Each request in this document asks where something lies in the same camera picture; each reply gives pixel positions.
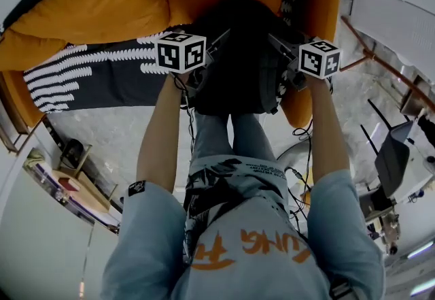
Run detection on wooden chair with dark seat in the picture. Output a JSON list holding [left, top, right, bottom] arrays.
[[399, 73, 430, 120]]

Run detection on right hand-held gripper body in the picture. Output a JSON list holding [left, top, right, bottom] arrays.
[[283, 39, 343, 90]]

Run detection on brown wooden coat stand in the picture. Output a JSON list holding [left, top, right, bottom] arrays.
[[339, 14, 435, 113]]

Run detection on person's right forearm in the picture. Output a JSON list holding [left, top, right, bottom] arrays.
[[305, 77, 351, 188]]

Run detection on person's left forearm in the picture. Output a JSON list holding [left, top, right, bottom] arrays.
[[135, 72, 186, 195]]

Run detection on white water dispenser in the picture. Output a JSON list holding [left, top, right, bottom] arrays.
[[349, 0, 435, 69]]

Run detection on black white patterned blanket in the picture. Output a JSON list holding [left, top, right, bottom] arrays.
[[0, 0, 348, 114]]

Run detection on orange sofa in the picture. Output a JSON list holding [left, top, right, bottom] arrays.
[[0, 0, 342, 130]]

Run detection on person's blue jeans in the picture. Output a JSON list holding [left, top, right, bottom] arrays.
[[183, 111, 290, 235]]

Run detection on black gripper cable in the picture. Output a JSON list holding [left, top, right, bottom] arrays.
[[173, 73, 198, 164], [285, 121, 315, 235]]

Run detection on black wrist band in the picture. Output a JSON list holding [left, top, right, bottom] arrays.
[[171, 73, 188, 93]]

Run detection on grey chest strap buckle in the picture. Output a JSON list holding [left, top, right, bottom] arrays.
[[328, 274, 355, 300]]

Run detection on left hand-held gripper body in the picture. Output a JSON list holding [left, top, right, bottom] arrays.
[[154, 30, 219, 87]]

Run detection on black backpack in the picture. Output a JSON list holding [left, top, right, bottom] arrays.
[[192, 0, 307, 116]]

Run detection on light wooden desk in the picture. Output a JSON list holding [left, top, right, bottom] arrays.
[[50, 169, 118, 216]]

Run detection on person's light blue shirt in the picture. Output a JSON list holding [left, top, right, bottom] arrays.
[[100, 169, 387, 300]]

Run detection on black waste bin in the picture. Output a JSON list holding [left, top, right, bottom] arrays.
[[56, 138, 93, 179]]

